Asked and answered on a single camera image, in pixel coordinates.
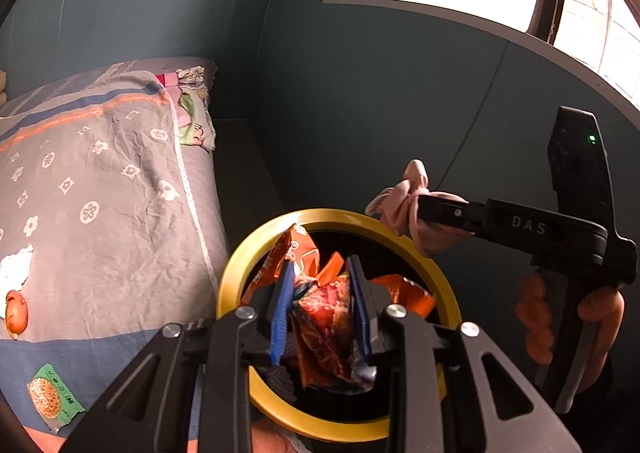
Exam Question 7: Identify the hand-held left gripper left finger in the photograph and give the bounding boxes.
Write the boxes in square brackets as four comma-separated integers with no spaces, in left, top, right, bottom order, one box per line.
[60,257,297,453]

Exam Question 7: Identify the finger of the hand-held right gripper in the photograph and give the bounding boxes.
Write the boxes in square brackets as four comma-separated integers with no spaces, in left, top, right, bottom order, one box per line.
[417,193,490,238]

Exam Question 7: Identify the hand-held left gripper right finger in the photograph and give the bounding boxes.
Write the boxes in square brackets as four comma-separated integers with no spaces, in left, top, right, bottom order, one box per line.
[346,255,583,453]

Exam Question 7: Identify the orange snack wrapper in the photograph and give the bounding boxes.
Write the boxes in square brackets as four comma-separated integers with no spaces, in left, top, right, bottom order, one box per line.
[241,223,381,391]

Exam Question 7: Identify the pink cloth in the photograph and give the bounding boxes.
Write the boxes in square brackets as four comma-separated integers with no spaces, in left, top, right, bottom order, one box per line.
[365,160,473,258]

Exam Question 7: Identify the yellow rimmed trash bin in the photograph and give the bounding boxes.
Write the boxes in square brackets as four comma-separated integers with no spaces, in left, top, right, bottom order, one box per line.
[216,207,463,439]

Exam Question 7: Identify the person's right hand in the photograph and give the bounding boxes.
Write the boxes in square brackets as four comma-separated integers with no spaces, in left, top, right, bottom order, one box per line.
[515,272,627,395]

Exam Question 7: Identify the grey printed blanket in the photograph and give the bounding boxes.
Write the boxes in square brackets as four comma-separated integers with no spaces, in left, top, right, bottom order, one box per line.
[0,60,231,453]

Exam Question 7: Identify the floral bed sheet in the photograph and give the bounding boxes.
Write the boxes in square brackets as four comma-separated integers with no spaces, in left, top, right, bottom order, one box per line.
[155,66,218,151]

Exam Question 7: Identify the green snack packet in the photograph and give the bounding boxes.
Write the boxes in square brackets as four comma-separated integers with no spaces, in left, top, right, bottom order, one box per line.
[26,363,82,434]

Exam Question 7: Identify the white tissue paper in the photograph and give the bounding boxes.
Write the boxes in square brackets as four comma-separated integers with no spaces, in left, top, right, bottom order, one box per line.
[0,244,35,321]

